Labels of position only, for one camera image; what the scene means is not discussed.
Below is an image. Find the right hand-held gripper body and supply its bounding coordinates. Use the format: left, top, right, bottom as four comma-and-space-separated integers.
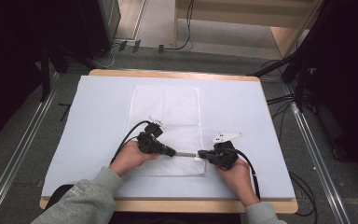
208, 132, 243, 171

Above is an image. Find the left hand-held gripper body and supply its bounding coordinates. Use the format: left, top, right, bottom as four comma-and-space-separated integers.
136, 116, 166, 154

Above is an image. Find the white mesh laundry bag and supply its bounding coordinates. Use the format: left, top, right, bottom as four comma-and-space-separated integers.
125, 85, 207, 177

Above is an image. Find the person's right hand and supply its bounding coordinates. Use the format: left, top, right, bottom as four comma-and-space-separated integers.
214, 158, 257, 196

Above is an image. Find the person's left hand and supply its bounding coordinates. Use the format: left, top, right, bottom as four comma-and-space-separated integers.
108, 139, 159, 178

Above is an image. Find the white table mat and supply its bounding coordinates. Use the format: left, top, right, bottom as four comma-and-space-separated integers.
41, 75, 296, 200

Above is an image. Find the black metal stand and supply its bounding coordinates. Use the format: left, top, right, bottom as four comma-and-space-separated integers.
39, 43, 52, 103
246, 46, 312, 113

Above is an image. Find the dark cabinet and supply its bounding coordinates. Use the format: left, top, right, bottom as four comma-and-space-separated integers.
77, 0, 122, 60

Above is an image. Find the black curtain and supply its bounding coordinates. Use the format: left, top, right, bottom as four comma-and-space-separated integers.
295, 0, 358, 185
0, 0, 86, 149

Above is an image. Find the left hand-held gripper black cable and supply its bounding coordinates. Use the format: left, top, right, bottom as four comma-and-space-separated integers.
109, 119, 152, 166

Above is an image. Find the hand-held gripper black cable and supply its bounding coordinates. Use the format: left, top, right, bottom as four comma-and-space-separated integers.
109, 119, 152, 166
234, 148, 261, 201

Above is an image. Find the right hand-held gripper black cable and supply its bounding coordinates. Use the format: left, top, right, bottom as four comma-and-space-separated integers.
234, 148, 261, 201

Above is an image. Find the black cable bundle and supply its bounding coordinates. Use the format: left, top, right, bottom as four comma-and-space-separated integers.
266, 92, 298, 142

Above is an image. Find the white floor cable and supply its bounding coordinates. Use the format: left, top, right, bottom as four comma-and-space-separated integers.
97, 43, 121, 69

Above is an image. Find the metal floor rail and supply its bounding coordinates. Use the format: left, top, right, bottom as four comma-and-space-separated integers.
0, 73, 60, 224
283, 83, 352, 224

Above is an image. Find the looped black floor cable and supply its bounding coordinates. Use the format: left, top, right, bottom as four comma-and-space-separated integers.
288, 170, 319, 217

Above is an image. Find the thin black hanging cable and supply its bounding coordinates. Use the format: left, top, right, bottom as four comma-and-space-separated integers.
164, 0, 196, 51

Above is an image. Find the light wooden furniture frame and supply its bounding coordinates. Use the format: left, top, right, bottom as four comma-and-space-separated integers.
173, 0, 324, 59

